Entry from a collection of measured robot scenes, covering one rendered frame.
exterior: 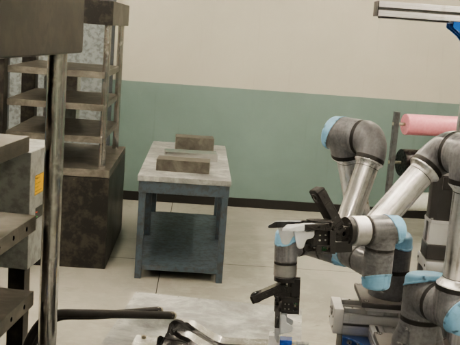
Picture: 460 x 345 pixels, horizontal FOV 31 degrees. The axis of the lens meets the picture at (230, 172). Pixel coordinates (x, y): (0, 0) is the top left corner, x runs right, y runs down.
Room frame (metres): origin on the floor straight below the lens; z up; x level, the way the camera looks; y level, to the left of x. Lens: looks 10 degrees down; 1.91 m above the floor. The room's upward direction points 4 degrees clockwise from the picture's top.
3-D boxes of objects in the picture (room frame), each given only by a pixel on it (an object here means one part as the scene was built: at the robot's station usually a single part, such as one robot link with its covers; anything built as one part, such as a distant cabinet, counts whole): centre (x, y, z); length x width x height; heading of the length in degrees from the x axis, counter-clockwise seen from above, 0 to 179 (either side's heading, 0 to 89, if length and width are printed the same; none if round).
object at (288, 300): (2.57, -0.21, 1.08); 0.09 x 0.08 x 0.12; 86
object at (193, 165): (6.98, 0.37, 0.46); 1.90 x 0.70 x 0.92; 2
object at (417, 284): (2.28, -0.59, 1.20); 0.13 x 0.12 x 0.14; 25
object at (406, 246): (2.79, -0.59, 1.20); 0.13 x 0.12 x 0.14; 45
